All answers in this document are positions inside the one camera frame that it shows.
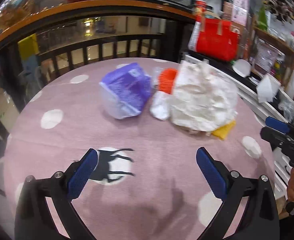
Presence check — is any white plastic bag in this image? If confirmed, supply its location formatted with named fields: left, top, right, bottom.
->
left=169, top=61, right=238, bottom=132

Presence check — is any small white plastic wrapper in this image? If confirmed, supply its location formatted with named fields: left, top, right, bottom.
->
left=150, top=91, right=171, bottom=121

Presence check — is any purple plastic tissue pack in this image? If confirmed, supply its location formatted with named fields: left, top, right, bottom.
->
left=99, top=62, right=152, bottom=120

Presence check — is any orange foam fruit net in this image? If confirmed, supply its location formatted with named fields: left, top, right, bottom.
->
left=158, top=68, right=177, bottom=94

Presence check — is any clear crumpled plastic bag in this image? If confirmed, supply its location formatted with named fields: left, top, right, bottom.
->
left=278, top=99, right=294, bottom=123

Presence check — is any yellow foam fruit net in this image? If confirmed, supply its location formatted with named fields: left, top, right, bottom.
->
left=211, top=120, right=236, bottom=140

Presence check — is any wooden shelf rack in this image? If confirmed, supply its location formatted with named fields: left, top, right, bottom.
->
left=248, top=16, right=294, bottom=87

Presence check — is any red fabric tote bag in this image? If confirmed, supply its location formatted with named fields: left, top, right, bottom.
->
left=188, top=17, right=239, bottom=62

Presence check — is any red snack canister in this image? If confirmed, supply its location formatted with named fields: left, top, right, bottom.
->
left=194, top=0, right=207, bottom=17

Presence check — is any wooden curved railing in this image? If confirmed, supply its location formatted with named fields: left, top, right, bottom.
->
left=0, top=0, right=195, bottom=50

